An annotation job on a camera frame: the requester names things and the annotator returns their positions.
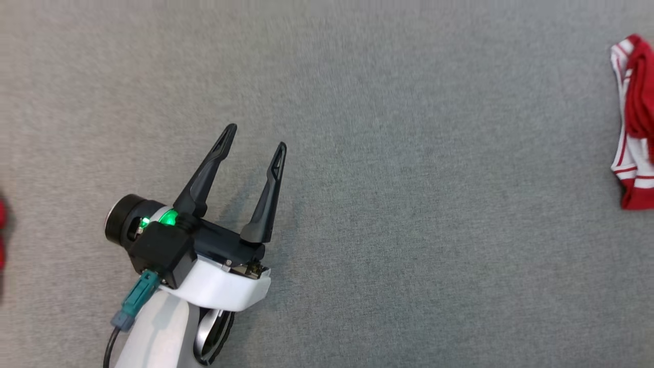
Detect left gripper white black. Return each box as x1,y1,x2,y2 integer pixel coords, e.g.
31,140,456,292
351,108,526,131
105,123,288,312

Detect red shorts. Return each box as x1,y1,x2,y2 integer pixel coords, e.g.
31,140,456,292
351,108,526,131
0,197,8,271

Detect red white basketball jersey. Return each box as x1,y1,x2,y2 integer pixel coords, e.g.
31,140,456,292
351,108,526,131
610,34,654,211

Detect teal cable connector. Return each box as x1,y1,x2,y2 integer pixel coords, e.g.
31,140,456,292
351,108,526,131
111,270,160,333

